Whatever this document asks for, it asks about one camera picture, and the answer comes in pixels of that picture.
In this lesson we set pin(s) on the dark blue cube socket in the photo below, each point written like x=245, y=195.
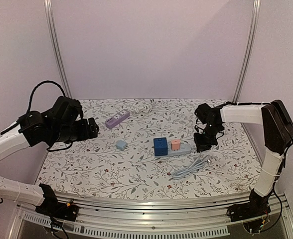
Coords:
x=160, y=146

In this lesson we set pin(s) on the floral table mat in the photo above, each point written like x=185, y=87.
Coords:
x=97, y=168

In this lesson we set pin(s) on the left aluminium frame post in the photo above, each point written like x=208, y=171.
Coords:
x=55, y=46

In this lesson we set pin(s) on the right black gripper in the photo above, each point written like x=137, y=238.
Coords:
x=204, y=139

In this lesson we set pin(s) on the grey power strip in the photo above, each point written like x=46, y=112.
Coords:
x=185, y=148

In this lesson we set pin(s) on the purple power strip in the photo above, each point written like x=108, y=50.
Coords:
x=117, y=119

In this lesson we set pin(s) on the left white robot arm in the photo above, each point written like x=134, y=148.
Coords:
x=32, y=129

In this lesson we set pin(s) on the right aluminium frame post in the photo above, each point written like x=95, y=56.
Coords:
x=248, y=50

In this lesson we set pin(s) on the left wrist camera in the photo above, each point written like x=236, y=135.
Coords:
x=66, y=110

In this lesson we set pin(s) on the light blue charger plug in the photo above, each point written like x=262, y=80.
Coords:
x=122, y=145

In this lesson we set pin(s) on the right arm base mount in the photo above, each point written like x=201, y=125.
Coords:
x=257, y=206

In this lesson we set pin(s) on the aluminium frame post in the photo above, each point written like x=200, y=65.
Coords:
x=248, y=50
x=55, y=46

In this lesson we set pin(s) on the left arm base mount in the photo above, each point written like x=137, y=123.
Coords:
x=53, y=208

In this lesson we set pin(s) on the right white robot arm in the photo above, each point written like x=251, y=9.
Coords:
x=277, y=127

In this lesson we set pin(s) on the pink charger plug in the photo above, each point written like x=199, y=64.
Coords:
x=175, y=145

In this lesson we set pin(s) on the aluminium front rail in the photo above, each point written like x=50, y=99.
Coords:
x=196, y=218

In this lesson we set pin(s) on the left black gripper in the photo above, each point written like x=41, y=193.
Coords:
x=85, y=134

